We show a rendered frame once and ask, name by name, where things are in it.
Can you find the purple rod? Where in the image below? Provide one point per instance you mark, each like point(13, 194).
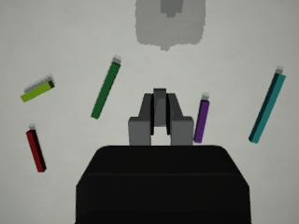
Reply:
point(201, 121)

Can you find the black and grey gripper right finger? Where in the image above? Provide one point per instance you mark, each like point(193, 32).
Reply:
point(178, 127)

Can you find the turquoise rod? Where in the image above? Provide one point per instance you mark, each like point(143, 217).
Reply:
point(267, 107)

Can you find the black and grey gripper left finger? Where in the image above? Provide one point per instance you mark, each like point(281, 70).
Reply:
point(141, 128)

